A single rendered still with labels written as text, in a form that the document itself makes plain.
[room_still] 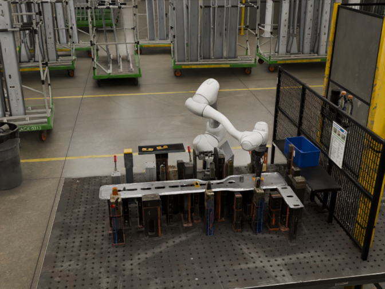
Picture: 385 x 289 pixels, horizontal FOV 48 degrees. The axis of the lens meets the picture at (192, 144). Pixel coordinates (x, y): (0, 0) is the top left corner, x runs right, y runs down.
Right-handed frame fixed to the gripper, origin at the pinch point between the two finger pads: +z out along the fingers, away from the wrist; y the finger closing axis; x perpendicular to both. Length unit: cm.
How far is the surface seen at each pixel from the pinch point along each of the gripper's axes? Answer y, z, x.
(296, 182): 16.2, -0.1, 23.6
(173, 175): -12, 1, -63
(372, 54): -148, -52, 166
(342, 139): 16, -32, 55
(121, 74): -608, 78, -106
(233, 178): -5.2, 4.9, -17.8
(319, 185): 19.8, 2.2, 40.2
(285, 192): 20.5, 5.1, 13.8
